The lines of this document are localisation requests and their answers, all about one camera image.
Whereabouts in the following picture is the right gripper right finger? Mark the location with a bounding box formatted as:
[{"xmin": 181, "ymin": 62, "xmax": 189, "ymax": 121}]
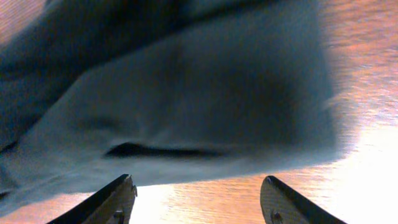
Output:
[{"xmin": 260, "ymin": 175, "xmax": 346, "ymax": 224}]

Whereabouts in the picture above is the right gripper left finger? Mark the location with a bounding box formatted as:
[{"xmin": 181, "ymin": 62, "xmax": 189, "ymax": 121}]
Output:
[{"xmin": 48, "ymin": 174, "xmax": 137, "ymax": 224}]

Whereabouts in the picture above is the dark green Nike t-shirt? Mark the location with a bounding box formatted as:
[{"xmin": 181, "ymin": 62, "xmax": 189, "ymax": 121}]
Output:
[{"xmin": 1, "ymin": 0, "xmax": 342, "ymax": 215}]

